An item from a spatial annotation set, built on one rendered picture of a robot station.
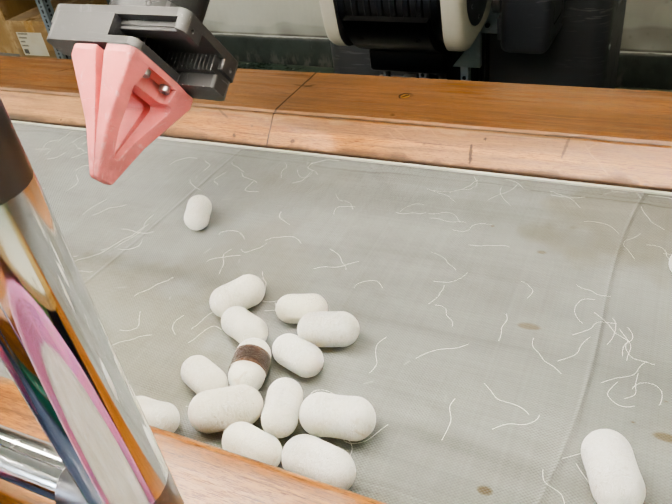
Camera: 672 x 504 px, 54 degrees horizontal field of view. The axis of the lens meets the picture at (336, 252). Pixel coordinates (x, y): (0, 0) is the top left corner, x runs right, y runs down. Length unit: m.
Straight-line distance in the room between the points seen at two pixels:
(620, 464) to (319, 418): 0.13
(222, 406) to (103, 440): 0.17
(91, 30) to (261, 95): 0.24
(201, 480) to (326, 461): 0.05
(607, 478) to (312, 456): 0.12
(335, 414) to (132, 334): 0.16
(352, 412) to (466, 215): 0.20
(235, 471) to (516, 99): 0.39
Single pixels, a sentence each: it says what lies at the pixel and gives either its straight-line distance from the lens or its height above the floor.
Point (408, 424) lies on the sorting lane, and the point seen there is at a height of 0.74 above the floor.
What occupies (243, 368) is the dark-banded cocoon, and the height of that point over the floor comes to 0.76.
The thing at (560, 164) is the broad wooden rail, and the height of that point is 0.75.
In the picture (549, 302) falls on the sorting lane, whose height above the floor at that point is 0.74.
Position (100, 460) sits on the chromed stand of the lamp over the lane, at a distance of 0.18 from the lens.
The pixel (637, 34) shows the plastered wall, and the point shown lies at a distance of 2.46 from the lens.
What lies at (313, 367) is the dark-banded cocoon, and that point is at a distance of 0.36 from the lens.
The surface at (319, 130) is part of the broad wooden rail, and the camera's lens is 0.58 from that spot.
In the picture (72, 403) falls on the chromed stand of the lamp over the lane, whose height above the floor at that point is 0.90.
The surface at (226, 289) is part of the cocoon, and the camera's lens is 0.41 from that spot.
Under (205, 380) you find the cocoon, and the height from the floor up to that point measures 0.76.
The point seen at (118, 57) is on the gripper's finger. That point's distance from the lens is 0.42.
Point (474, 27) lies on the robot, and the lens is 1.04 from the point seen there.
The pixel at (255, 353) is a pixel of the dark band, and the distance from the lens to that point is 0.36.
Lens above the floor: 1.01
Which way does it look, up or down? 36 degrees down
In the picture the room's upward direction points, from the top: 9 degrees counter-clockwise
